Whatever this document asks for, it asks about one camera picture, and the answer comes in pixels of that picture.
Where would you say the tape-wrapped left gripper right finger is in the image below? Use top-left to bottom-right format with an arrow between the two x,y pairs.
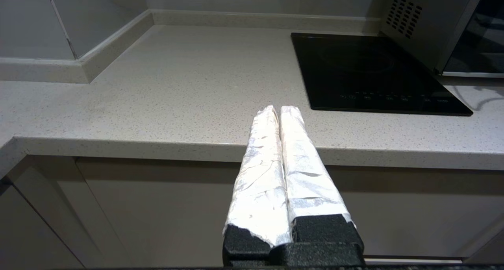
279,105 -> 365,263

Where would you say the microwave door with dark glass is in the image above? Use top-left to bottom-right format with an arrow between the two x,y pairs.
443,0 -> 504,78

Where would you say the grey angled cabinet panel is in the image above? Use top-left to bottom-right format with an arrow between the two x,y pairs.
0,156 -> 130,270

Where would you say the grey cabinet door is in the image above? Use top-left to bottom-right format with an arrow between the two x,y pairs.
75,158 -> 245,270
315,166 -> 504,263

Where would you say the black induction cooktop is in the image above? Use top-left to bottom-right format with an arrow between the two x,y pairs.
291,33 -> 474,117

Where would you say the silver Panasonic microwave oven body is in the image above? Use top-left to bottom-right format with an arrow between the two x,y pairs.
380,0 -> 487,72

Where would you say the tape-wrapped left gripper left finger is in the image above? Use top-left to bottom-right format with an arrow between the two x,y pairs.
222,105 -> 294,263

